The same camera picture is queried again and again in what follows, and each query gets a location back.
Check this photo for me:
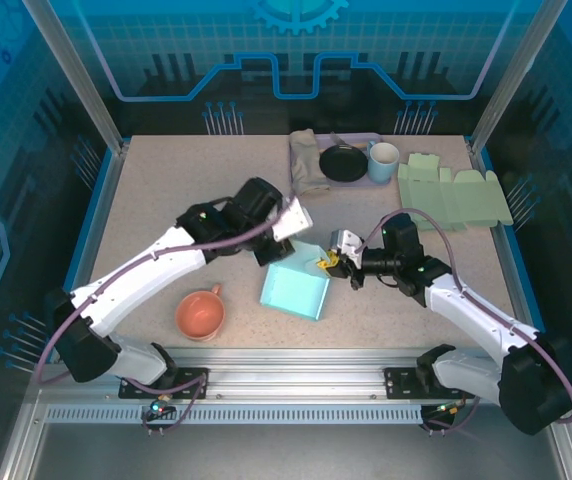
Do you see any blue paper box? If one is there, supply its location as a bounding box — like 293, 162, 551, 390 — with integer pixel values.
258, 238, 332, 322

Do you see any green paper box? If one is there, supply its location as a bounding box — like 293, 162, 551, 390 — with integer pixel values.
397, 152, 515, 233

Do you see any lavender tray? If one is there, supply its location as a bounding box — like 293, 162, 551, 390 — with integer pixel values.
288, 132, 383, 190

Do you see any grey folded cloth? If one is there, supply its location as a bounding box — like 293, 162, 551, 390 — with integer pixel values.
288, 128, 332, 197

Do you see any black plate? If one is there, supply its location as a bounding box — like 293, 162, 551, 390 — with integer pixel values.
318, 144, 369, 184

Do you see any light blue mug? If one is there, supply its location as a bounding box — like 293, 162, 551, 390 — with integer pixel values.
365, 141, 400, 185

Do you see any orange cup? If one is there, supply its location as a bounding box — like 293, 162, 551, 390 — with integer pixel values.
174, 283, 226, 343

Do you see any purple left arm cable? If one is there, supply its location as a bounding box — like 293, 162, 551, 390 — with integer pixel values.
35, 197, 300, 436

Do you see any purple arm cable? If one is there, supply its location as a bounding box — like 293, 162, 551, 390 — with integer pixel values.
360, 209, 572, 436
35, 197, 300, 436

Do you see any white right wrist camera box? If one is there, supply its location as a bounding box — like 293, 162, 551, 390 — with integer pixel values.
329, 228, 367, 261

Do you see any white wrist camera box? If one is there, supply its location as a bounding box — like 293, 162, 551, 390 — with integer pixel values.
329, 228, 367, 261
271, 197, 313, 243

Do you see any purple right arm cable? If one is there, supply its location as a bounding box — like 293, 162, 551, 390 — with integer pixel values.
360, 209, 572, 436

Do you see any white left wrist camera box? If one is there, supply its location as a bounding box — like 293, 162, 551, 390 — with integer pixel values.
271, 197, 313, 243

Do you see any aluminium side rail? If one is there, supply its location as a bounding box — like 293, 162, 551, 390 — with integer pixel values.
48, 142, 130, 364
468, 139, 555, 361

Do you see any aluminium front rail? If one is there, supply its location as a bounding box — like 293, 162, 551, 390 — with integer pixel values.
30, 347, 565, 401

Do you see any wooden handled utensil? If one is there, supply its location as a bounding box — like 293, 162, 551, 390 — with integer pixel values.
329, 131, 370, 150

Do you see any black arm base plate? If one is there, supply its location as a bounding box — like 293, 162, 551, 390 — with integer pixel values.
384, 367, 482, 400
118, 366, 212, 400

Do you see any cable connector plug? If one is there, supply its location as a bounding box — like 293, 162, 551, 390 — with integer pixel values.
148, 394, 175, 417
433, 399, 467, 419

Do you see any slotted cable duct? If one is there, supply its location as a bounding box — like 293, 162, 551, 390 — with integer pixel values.
45, 405, 425, 425

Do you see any aluminium frame post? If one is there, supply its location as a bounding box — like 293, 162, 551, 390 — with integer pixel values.
470, 0, 567, 154
23, 0, 127, 154

